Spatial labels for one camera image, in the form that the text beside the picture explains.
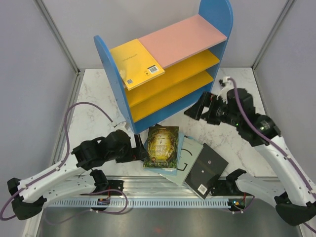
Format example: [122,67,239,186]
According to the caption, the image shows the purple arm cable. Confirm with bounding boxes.
[228,78,316,198]
[0,102,116,221]

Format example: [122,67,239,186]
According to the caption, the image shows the black book with barcode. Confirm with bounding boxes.
[185,143,229,199]

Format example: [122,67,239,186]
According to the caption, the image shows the yellow book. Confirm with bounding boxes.
[110,39,165,90]

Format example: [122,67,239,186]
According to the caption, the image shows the grey Great Gatsby book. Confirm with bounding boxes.
[161,136,203,186]

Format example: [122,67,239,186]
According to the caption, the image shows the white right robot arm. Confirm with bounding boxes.
[184,88,316,226]

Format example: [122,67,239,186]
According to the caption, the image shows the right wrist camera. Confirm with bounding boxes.
[219,77,234,90]

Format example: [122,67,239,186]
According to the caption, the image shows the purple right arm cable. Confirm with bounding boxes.
[228,78,316,198]

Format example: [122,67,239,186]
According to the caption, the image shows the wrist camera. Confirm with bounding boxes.
[219,77,234,90]
[111,121,130,130]

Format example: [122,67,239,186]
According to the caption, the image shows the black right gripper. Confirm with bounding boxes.
[183,90,240,126]

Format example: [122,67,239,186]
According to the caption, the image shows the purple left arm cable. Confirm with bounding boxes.
[0,102,116,221]

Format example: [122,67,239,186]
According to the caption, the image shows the light blue Old Man book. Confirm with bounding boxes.
[143,132,184,176]

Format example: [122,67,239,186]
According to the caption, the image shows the aluminium mounting rail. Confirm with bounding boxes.
[37,175,304,196]

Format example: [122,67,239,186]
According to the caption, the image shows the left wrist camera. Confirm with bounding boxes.
[111,121,130,130]

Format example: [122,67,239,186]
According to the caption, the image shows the blue pink yellow bookshelf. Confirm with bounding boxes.
[94,0,234,133]

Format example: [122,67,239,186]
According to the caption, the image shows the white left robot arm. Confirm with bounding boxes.
[7,130,149,220]

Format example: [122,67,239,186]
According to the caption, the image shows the white slotted cable duct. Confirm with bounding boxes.
[51,197,231,208]

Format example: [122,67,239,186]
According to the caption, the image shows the green Alice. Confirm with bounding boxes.
[143,125,179,170]

